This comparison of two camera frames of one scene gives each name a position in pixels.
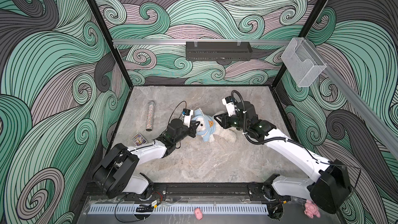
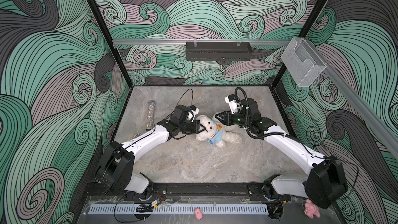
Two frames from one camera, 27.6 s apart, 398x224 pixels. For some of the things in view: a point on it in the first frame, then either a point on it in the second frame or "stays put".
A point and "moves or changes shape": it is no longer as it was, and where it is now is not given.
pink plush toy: (311, 209) stays put
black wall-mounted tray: (218, 51) stays put
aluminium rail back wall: (197, 41) stays put
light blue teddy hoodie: (210, 126) to (217, 137)
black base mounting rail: (195, 192) stays put
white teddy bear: (225, 135) moves or changes shape
